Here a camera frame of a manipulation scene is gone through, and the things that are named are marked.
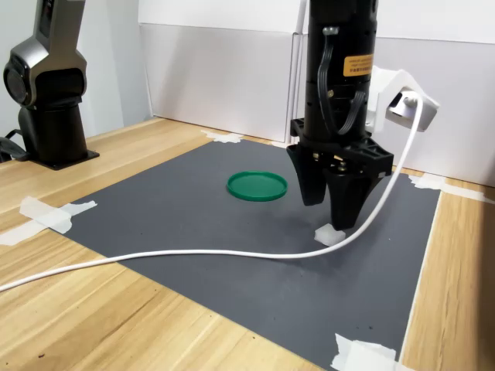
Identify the round green lid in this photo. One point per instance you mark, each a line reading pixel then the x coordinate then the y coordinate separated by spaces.
pixel 257 186

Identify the white camera box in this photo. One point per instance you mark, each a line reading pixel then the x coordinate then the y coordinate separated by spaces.
pixel 425 112

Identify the small white plastic terminal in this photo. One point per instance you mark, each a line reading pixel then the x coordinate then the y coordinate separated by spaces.
pixel 328 237

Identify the dark grey mat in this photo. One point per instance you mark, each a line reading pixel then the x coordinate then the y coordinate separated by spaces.
pixel 232 290

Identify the white tape piece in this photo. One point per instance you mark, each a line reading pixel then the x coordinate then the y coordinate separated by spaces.
pixel 468 193
pixel 359 357
pixel 17 235
pixel 279 144
pixel 50 216
pixel 224 137
pixel 425 181

